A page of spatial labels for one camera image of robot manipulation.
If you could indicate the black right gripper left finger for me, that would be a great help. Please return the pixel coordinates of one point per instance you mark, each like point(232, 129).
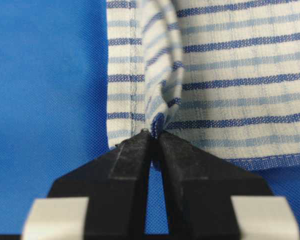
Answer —
point(116, 184)

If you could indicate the blue white striped towel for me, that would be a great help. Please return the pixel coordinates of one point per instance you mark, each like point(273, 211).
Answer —
point(221, 74)

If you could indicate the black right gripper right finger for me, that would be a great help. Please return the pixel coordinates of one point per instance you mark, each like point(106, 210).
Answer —
point(198, 187)

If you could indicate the blue table cloth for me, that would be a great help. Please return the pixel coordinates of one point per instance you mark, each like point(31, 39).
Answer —
point(53, 102)

